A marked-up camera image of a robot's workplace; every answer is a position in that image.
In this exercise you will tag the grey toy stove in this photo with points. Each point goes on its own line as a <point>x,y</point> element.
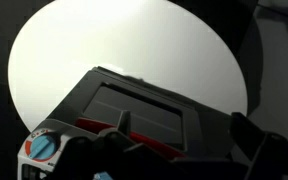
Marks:
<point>192,137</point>

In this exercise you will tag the round white table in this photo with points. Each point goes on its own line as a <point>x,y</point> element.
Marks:
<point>156,41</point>

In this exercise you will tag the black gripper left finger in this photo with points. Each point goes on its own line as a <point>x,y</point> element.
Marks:
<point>113,152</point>

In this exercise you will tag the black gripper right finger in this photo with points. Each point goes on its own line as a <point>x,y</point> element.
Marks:
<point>267,151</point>

